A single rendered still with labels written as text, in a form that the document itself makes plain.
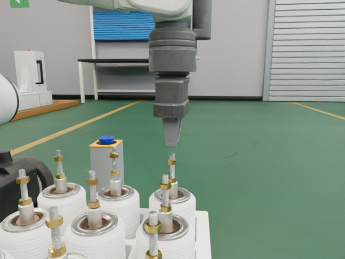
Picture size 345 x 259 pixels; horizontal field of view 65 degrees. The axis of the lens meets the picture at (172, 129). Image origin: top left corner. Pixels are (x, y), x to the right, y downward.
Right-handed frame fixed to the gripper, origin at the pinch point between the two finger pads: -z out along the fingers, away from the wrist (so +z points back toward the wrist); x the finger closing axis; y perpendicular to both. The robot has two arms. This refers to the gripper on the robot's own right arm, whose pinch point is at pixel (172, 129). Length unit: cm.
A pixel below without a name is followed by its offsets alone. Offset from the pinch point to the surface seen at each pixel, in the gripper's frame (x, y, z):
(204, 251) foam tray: 7.1, 7.0, -20.8
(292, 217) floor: -43, 36, -39
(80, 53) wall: -473, -267, 51
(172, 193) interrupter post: 1.2, 0.2, -12.8
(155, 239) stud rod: 24.0, 2.1, -7.8
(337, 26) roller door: -488, 209, 93
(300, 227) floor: -36, 37, -39
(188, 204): 2.7, 3.6, -14.1
